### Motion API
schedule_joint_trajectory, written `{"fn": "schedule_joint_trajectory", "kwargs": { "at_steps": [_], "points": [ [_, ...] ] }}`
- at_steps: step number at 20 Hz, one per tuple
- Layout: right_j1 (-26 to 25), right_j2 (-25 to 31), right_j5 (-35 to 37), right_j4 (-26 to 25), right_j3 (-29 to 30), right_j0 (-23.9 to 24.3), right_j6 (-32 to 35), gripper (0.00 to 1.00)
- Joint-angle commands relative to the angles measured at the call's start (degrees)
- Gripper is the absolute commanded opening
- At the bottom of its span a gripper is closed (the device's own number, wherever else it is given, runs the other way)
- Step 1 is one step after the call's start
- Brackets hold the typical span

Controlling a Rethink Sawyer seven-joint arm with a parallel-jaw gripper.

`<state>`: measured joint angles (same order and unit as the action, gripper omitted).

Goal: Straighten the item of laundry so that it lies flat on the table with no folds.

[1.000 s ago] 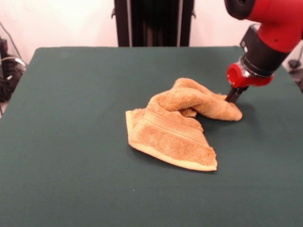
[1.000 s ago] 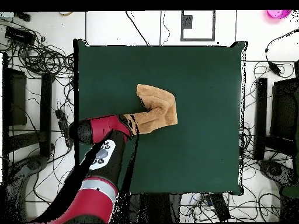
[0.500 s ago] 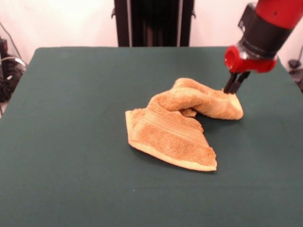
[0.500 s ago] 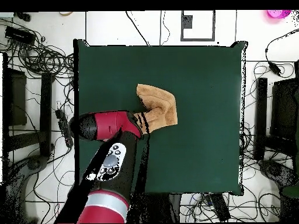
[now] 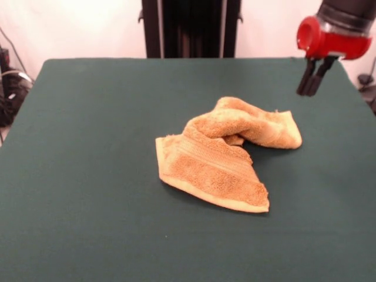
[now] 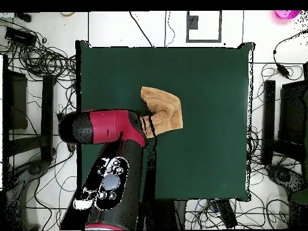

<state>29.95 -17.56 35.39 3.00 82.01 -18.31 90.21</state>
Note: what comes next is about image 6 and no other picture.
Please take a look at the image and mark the tan terry towel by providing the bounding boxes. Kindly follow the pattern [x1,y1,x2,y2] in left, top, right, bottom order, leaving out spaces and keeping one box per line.
[140,86,184,139]

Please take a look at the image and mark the dark green table cloth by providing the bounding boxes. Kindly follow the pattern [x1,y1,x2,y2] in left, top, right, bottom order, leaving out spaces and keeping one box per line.
[75,40,255,202]

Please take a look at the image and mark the long black power strip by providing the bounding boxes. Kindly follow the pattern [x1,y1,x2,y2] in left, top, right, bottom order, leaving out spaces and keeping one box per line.
[210,199,238,229]

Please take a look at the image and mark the grey chair base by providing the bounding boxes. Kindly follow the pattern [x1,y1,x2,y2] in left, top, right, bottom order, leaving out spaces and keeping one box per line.
[265,164,307,196]
[3,160,51,230]

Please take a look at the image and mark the small black device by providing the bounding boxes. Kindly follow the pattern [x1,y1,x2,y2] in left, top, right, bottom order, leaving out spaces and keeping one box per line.
[14,12,33,23]

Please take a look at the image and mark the pink round object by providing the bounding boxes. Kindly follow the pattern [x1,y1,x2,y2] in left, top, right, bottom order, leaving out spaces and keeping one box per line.
[274,10,301,20]

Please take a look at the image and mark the black power strip red switch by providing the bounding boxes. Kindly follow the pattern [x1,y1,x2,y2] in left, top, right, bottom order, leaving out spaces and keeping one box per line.
[57,111,76,153]

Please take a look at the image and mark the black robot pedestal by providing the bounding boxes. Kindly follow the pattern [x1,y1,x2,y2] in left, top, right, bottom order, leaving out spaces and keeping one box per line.
[144,199,187,230]

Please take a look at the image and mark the black stand post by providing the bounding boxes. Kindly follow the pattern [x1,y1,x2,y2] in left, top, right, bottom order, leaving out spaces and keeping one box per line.
[262,80,276,165]
[40,75,54,162]

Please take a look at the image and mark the grey rectangular frame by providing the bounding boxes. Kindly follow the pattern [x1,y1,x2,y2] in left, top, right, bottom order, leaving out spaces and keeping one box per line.
[185,10,222,43]

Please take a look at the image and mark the tangled black cables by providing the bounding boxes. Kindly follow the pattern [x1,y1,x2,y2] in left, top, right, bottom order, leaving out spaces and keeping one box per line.
[0,19,78,82]

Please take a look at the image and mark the black inline cable adapter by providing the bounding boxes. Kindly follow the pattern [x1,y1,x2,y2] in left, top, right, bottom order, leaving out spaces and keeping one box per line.
[273,29,308,79]

